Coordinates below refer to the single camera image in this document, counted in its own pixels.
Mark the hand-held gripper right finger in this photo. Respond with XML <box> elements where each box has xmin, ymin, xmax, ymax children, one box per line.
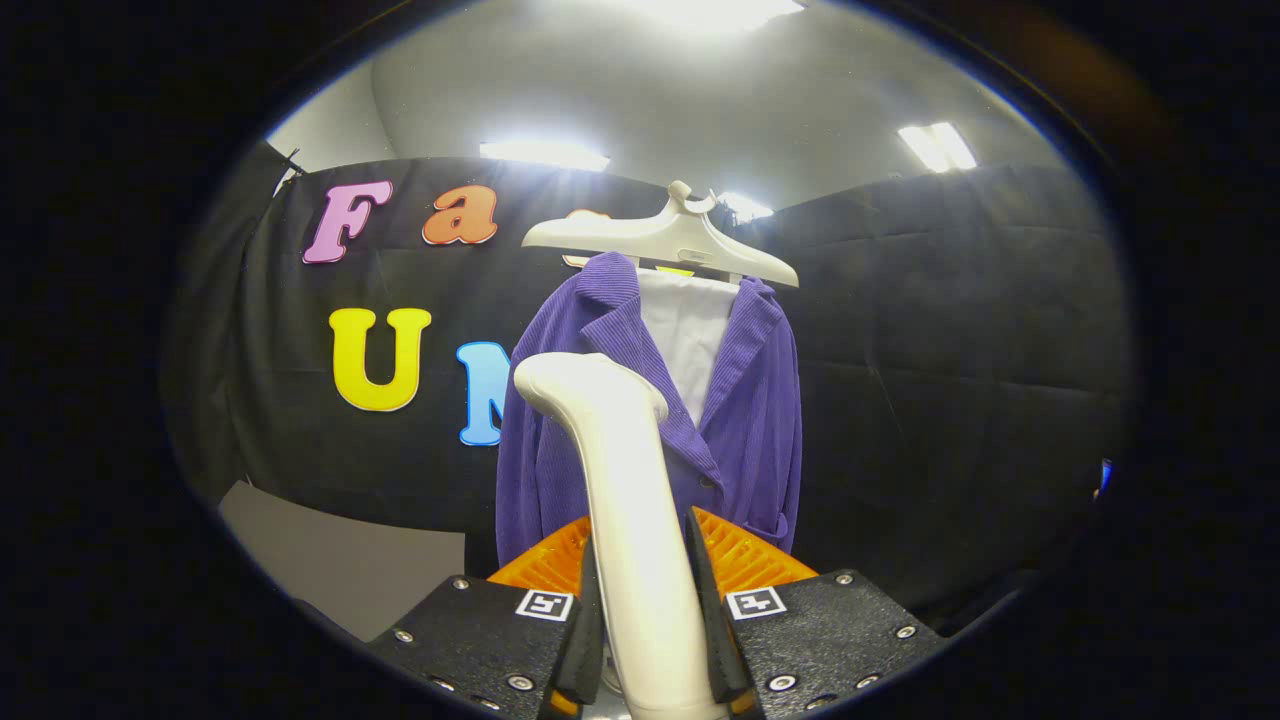
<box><xmin>685</xmin><ymin>506</ymin><xmax>946</xmax><ymax>720</ymax></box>

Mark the black quilted curtain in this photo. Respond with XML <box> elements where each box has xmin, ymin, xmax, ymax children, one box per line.
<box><xmin>750</xmin><ymin>165</ymin><xmax>1136</xmax><ymax>626</ymax></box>
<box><xmin>160</xmin><ymin>140</ymin><xmax>301</xmax><ymax>501</ymax></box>

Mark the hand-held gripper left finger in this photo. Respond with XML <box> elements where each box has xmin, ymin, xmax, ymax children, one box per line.
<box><xmin>365</xmin><ymin>515</ymin><xmax>606</xmax><ymax>720</ymax></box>

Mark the white plastic clothes hanger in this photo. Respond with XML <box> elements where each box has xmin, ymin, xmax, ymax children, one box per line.
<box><xmin>521</xmin><ymin>180</ymin><xmax>801</xmax><ymax>289</ymax></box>

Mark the white ironing backing board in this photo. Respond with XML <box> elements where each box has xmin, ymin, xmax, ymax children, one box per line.
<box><xmin>635</xmin><ymin>268</ymin><xmax>741</xmax><ymax>429</ymax></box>

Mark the purple corduroy jacket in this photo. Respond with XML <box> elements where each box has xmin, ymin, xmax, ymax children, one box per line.
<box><xmin>495</xmin><ymin>250</ymin><xmax>804</xmax><ymax>581</ymax></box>

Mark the white garment steamer head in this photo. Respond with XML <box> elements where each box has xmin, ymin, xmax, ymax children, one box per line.
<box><xmin>513</xmin><ymin>352</ymin><xmax>731</xmax><ymax>720</ymax></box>

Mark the grey cabinet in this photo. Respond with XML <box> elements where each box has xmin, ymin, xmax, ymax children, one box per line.
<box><xmin>218</xmin><ymin>480</ymin><xmax>468</xmax><ymax>643</ymax></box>

